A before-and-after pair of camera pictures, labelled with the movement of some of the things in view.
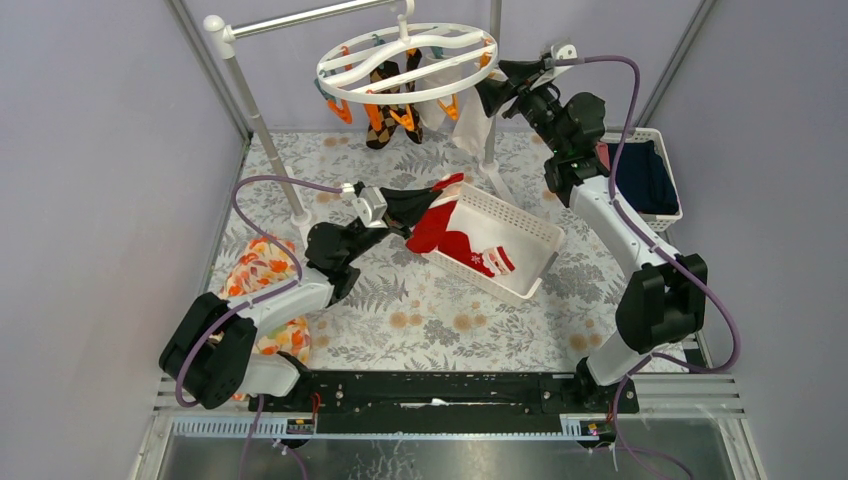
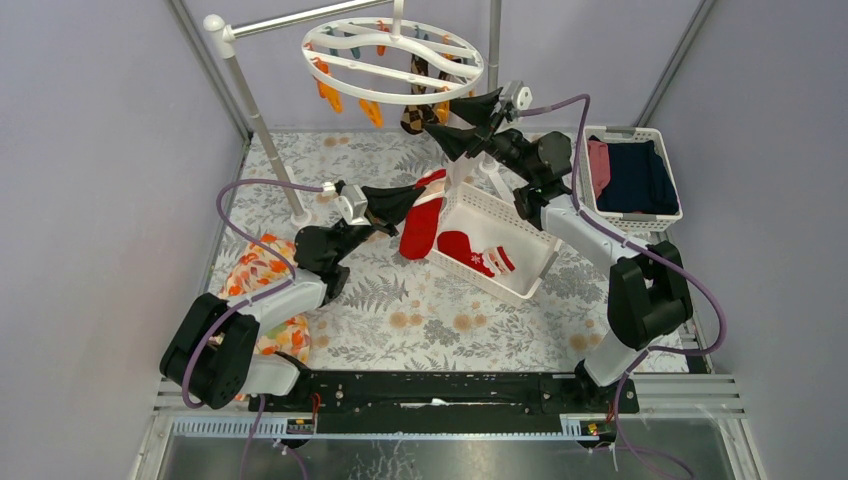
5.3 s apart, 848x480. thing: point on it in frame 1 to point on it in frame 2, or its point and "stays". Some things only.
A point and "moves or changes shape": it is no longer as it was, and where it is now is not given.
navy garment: [643, 178] stays
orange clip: [452, 108] to [327, 91]
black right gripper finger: [495, 93] to [456, 142]
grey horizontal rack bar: [288, 20] stays
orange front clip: [407, 119] to [441, 111]
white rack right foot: [492, 170] stays
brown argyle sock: [380, 138] to [415, 117]
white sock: [473, 126] moves or changes shape
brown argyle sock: [413, 64] to [445, 75]
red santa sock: [493, 261] stays
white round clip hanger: [403, 60] moves or changes shape
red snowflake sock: [427, 232] moves or changes shape
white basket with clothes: [645, 181] stays
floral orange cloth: [262, 265] stays
